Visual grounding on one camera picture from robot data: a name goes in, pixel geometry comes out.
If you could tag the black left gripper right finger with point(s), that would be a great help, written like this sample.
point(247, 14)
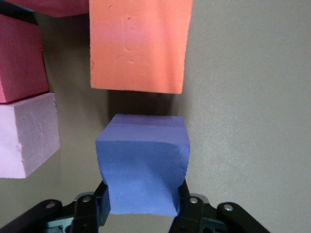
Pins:
point(194, 213)

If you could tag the pink foam cube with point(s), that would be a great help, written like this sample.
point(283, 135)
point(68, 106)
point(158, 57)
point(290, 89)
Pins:
point(24, 136)

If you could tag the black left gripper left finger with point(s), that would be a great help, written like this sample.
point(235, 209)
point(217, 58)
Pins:
point(82, 213)

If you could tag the red foam cube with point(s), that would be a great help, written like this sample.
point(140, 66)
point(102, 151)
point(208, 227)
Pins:
point(19, 60)

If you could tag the orange foam cube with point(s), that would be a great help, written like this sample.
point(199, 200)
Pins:
point(138, 48)

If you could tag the purple foam cube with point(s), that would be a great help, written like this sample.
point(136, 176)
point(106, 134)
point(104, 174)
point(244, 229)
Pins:
point(141, 157)

